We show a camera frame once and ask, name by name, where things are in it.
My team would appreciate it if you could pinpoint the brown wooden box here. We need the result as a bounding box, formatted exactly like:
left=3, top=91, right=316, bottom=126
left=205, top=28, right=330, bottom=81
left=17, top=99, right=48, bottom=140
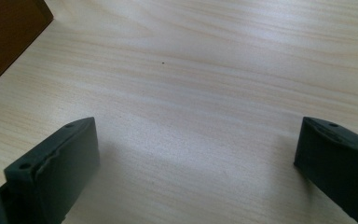
left=0, top=0, right=55, bottom=96

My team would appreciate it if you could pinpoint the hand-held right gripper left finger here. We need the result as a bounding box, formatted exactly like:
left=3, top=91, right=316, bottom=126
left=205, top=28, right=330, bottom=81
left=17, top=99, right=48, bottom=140
left=0, top=117, right=101, bottom=224

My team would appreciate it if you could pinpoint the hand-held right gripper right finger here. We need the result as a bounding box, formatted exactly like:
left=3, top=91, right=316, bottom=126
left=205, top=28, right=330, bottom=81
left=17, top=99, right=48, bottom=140
left=293, top=116, right=358, bottom=224

